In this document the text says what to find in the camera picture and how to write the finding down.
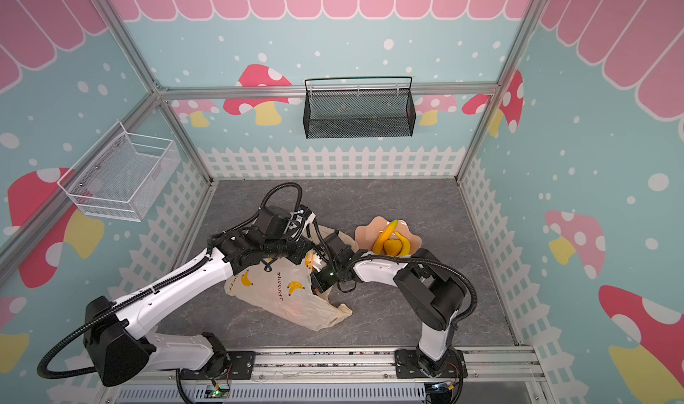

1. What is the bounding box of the banana print plastic bag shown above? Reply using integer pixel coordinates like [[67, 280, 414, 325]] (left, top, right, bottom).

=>
[[224, 250, 353, 331]]

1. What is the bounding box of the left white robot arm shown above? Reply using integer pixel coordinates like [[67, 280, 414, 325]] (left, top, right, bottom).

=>
[[37, 206, 315, 386]]

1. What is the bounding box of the yellow round lemon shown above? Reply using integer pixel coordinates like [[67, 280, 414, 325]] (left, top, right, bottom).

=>
[[383, 238, 404, 256]]

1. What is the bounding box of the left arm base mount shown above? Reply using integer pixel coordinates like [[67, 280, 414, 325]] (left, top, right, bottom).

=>
[[181, 351, 257, 381]]

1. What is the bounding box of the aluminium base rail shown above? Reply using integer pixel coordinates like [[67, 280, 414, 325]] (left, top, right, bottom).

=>
[[100, 346, 551, 404]]

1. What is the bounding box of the white wire basket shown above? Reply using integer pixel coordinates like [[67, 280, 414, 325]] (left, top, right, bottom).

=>
[[58, 123, 181, 222]]

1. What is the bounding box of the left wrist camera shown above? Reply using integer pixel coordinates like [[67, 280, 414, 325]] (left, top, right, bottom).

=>
[[290, 204, 315, 239]]

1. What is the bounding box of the yellow banana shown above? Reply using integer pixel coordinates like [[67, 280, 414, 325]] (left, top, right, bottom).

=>
[[395, 231, 413, 257]]

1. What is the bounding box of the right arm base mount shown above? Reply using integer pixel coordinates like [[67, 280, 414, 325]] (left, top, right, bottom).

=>
[[395, 347, 468, 379]]

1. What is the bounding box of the peach wavy plate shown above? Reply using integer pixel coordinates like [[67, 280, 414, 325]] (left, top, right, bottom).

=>
[[354, 216, 422, 255]]

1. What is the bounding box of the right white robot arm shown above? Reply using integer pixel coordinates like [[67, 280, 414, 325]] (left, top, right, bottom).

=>
[[311, 234, 478, 367]]

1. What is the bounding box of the black wire basket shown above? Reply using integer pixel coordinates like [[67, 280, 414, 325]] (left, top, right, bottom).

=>
[[303, 76, 417, 139]]

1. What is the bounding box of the yellow green mango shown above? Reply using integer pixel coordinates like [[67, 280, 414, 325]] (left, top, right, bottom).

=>
[[372, 220, 398, 254]]

